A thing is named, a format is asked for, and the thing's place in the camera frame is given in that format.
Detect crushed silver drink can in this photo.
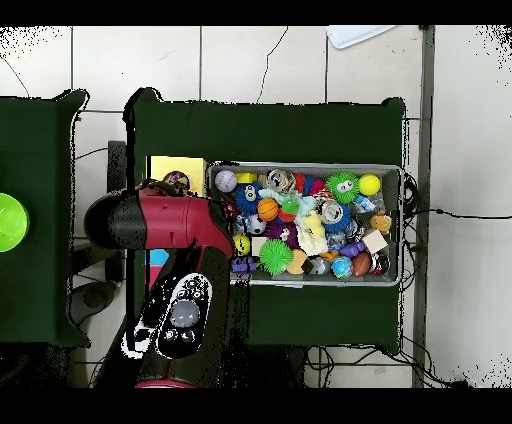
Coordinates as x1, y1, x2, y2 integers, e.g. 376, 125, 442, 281
265, 168, 296, 195

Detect blue spiky ball with eyes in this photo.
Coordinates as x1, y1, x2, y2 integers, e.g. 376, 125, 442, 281
233, 181, 263, 215

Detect plain green spiky ball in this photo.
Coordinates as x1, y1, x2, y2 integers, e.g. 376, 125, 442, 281
258, 238, 294, 277

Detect wire mesh bin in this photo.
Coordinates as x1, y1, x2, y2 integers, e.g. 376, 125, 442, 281
206, 160, 403, 288

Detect white baseball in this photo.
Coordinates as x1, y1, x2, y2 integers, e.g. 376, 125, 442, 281
214, 170, 238, 194

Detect green spiky ball with eyes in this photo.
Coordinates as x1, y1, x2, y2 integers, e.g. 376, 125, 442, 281
324, 170, 360, 205

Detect black cable on floor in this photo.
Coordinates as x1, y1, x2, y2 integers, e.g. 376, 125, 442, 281
403, 206, 512, 220

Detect black stand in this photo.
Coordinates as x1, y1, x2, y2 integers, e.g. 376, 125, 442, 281
71, 139, 127, 321

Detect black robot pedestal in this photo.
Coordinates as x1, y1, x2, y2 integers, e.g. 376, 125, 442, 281
239, 345, 309, 388

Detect side table with green cloth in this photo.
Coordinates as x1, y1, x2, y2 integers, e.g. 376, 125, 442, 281
0, 89, 91, 347

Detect bright green bowl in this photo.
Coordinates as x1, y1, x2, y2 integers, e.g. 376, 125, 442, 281
0, 192, 31, 253

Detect globe print ball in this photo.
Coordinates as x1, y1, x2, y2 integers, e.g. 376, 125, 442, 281
330, 255, 355, 280

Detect wooden box with three holes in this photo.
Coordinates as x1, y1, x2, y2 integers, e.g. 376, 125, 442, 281
144, 155, 209, 289

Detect small orange basketball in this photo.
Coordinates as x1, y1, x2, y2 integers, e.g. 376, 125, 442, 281
256, 197, 280, 222

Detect yellow foam ball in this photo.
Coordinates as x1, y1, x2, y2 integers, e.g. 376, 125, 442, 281
357, 172, 382, 196

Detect colourful confetti print cloth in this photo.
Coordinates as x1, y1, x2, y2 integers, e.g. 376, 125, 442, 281
162, 170, 192, 193

